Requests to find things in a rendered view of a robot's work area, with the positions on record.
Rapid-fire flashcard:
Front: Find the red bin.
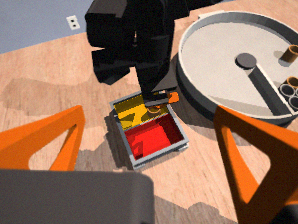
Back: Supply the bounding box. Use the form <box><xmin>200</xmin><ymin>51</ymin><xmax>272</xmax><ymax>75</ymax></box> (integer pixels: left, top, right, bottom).
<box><xmin>124</xmin><ymin>113</ymin><xmax>184</xmax><ymax>161</ymax></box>

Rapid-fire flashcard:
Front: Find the divided red and yellow tray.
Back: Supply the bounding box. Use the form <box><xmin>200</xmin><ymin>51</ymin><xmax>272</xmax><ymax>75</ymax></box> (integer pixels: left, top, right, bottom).
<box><xmin>109</xmin><ymin>90</ymin><xmax>190</xmax><ymax>167</ymax></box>

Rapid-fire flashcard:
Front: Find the bronze bushing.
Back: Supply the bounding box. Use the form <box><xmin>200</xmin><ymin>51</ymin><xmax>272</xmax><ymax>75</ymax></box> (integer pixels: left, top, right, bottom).
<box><xmin>282</xmin><ymin>45</ymin><xmax>298</xmax><ymax>63</ymax></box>
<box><xmin>281</xmin><ymin>76</ymin><xmax>298</xmax><ymax>90</ymax></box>
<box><xmin>147</xmin><ymin>108</ymin><xmax>161</xmax><ymax>119</ymax></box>

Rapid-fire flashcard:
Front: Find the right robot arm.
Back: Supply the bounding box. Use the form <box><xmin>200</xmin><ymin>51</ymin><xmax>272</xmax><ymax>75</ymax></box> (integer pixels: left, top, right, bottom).
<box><xmin>85</xmin><ymin>0</ymin><xmax>223</xmax><ymax>86</ymax></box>

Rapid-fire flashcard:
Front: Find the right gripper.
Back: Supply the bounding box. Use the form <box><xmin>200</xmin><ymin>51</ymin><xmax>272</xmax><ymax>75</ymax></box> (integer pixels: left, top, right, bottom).
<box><xmin>138</xmin><ymin>53</ymin><xmax>179</xmax><ymax>110</ymax></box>

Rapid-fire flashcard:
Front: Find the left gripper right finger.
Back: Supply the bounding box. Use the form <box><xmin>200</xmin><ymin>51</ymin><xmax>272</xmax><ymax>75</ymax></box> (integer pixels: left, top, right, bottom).
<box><xmin>213</xmin><ymin>105</ymin><xmax>298</xmax><ymax>224</ymax></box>

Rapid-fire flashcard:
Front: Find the yellow bin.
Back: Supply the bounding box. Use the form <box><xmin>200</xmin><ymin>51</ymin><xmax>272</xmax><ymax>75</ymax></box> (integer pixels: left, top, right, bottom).
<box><xmin>114</xmin><ymin>95</ymin><xmax>168</xmax><ymax>130</ymax></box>

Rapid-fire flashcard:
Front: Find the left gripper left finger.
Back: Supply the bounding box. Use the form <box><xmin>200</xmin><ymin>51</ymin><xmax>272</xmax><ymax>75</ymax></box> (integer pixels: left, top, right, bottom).
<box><xmin>0</xmin><ymin>105</ymin><xmax>85</xmax><ymax>171</ymax></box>

